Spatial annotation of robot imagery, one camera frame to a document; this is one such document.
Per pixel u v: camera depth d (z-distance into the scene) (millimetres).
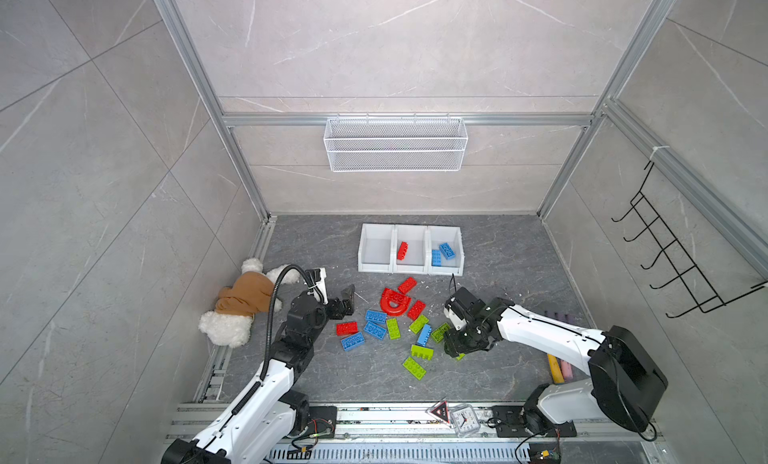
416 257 1052
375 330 884
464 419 728
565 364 489
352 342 858
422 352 822
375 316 904
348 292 733
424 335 858
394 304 948
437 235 1085
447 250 1070
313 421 729
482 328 605
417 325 900
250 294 874
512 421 732
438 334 875
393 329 883
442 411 746
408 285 979
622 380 419
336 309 726
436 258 1062
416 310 924
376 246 1083
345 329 878
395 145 1004
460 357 748
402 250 1064
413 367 817
